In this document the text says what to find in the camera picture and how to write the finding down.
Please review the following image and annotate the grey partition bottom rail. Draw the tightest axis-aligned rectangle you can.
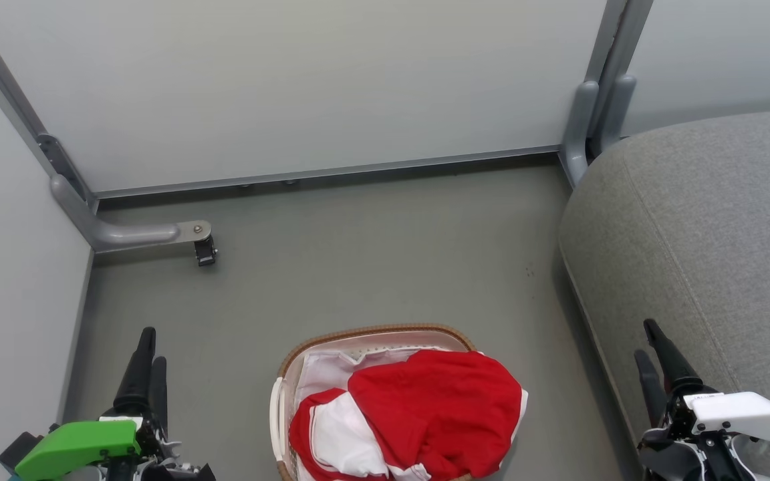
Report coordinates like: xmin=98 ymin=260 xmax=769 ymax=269
xmin=94 ymin=144 xmax=563 ymax=200

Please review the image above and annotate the white basket with woven rim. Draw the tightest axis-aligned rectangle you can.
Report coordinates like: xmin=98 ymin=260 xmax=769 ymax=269
xmin=269 ymin=323 xmax=486 ymax=481

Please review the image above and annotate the white cloth garment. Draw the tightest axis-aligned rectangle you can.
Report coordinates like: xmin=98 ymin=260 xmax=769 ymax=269
xmin=297 ymin=347 xmax=434 ymax=420

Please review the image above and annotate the plain red garment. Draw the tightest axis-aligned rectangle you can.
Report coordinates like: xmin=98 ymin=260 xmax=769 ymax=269
xmin=348 ymin=349 xmax=525 ymax=480

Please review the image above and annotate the grey curved partition foot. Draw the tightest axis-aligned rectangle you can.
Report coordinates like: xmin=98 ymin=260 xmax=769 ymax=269
xmin=590 ymin=73 xmax=638 ymax=160
xmin=560 ymin=80 xmax=601 ymax=188

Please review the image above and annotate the red jersey with white stripes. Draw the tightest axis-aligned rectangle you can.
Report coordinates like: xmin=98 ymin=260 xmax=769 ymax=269
xmin=289 ymin=387 xmax=432 ymax=481

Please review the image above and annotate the grey partition post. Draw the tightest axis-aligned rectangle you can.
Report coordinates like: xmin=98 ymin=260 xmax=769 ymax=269
xmin=0 ymin=0 xmax=100 ymax=214
xmin=584 ymin=0 xmax=630 ymax=88
xmin=610 ymin=0 xmax=656 ymax=82

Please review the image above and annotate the black caster wheel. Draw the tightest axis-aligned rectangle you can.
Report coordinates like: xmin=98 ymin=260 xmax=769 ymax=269
xmin=194 ymin=236 xmax=219 ymax=268

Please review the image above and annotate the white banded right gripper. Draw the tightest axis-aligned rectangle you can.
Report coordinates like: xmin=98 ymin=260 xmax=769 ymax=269
xmin=634 ymin=319 xmax=770 ymax=481

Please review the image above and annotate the grey partition foot with plate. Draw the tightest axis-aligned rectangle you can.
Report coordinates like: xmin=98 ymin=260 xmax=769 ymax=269
xmin=49 ymin=174 xmax=215 ymax=256

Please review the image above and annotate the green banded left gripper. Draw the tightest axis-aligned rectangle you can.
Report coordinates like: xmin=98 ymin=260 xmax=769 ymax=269
xmin=13 ymin=327 xmax=216 ymax=481

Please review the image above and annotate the grey fabric sofa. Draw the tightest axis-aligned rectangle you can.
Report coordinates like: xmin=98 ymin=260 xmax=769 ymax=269
xmin=557 ymin=107 xmax=770 ymax=481

